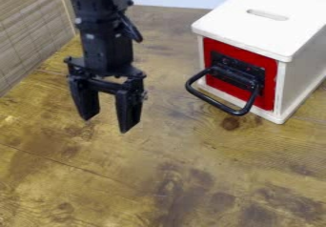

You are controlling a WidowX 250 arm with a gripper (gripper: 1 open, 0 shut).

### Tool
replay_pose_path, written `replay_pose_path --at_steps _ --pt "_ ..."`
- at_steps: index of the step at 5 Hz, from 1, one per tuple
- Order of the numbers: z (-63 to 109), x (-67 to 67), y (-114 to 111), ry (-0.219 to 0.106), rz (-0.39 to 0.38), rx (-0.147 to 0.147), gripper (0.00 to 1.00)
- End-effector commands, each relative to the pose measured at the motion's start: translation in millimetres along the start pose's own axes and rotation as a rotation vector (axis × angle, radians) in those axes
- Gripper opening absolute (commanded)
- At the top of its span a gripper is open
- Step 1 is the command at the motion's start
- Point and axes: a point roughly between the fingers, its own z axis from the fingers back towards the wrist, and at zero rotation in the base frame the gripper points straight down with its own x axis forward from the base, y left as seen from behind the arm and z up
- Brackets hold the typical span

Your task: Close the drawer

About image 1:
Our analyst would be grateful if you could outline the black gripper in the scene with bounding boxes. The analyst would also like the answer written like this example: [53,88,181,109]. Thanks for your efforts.
[65,57,147,134]

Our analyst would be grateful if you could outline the white wooden box cabinet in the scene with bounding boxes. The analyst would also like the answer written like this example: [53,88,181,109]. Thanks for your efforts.
[192,0,326,124]

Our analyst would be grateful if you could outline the red drawer front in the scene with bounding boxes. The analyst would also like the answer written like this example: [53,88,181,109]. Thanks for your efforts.
[203,37,278,111]

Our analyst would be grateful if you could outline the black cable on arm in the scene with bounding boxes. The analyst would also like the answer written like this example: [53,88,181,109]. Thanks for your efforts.
[119,11,145,44]

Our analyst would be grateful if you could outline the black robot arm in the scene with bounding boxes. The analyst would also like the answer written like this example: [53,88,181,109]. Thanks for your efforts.
[65,0,147,133]

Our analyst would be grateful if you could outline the black metal drawer handle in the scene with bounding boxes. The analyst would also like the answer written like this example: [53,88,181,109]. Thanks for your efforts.
[184,52,264,116]

